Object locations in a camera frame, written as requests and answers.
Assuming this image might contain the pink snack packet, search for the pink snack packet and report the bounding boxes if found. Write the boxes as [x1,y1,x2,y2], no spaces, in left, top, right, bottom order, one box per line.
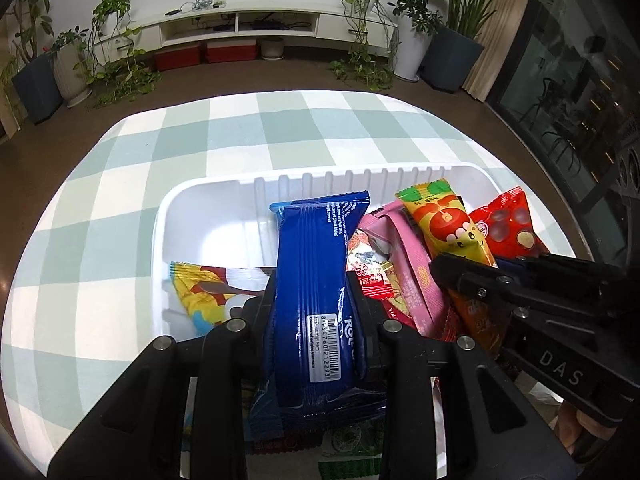
[360,199,451,336]

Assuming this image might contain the red white patterned packet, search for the red white patterned packet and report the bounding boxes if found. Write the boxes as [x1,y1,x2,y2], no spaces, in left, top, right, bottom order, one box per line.
[346,230,401,311]

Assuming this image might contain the red storage box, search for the red storage box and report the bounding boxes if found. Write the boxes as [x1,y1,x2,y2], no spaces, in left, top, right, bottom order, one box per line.
[153,44,203,72]
[204,39,260,64]

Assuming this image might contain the person's right hand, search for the person's right hand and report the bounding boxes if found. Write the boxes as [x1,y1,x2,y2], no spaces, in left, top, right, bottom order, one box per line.
[552,400,608,463]

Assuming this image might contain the leafy tree in dark pot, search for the leafy tree in dark pot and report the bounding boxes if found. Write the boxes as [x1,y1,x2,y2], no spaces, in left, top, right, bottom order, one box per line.
[0,0,63,126]

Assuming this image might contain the small round white pot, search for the small round white pot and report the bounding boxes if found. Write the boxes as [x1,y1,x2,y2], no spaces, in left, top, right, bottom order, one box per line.
[260,36,286,61]

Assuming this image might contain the glass sliding door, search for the glass sliding door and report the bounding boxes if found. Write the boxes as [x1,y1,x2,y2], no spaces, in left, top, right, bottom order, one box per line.
[487,0,640,271]

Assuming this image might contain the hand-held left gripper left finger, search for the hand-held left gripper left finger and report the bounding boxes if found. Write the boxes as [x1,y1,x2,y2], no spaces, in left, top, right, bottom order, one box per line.
[47,272,278,480]

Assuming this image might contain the tangle of cables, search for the tangle of cables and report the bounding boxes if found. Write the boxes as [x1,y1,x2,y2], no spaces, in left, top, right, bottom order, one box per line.
[165,0,223,16]

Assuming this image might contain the checked green white tablecloth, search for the checked green white tablecloth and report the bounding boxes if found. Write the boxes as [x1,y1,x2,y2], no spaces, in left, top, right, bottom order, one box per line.
[0,90,591,480]

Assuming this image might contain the beige curtain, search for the beige curtain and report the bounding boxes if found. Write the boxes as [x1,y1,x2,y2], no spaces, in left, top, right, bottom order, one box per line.
[462,0,551,103]

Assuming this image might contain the orange snack bag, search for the orange snack bag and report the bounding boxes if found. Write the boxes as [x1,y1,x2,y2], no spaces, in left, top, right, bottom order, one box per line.
[396,180,506,361]

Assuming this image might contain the plant in ribbed white pot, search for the plant in ribbed white pot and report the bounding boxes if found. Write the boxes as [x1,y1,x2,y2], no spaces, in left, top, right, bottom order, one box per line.
[47,27,96,108]

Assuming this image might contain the blue yellow snack packet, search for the blue yellow snack packet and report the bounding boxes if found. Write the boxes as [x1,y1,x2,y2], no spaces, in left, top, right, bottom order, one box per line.
[168,260,273,338]

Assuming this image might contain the red snack packet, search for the red snack packet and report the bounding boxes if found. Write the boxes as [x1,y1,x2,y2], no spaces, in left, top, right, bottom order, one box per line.
[467,186,551,261]

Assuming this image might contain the green white packet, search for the green white packet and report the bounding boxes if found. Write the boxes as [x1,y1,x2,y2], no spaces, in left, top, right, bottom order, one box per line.
[315,417,386,480]

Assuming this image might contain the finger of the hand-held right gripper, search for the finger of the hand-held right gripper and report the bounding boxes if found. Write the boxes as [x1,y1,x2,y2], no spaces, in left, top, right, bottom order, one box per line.
[430,253,542,322]
[514,253,627,287]

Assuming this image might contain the blue cookie packet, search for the blue cookie packet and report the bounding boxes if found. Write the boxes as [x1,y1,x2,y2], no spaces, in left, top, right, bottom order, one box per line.
[247,190,388,443]

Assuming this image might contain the white plastic tray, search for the white plastic tray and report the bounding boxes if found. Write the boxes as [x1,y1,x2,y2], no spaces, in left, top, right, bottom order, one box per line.
[150,161,576,480]

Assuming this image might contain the broad-leaf plant in dark pot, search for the broad-leaf plant in dark pot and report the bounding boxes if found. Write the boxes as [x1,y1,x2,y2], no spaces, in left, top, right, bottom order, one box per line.
[417,0,556,95]

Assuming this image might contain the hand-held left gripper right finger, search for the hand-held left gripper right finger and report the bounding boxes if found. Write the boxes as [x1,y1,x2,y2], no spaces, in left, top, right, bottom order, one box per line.
[345,272,581,480]

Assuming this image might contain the white television cabinet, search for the white television cabinet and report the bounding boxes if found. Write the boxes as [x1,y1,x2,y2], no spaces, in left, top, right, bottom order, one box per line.
[97,7,401,53]

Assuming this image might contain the plant in tall white pot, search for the plant in tall white pot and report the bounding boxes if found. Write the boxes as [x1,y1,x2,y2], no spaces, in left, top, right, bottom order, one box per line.
[387,0,443,82]

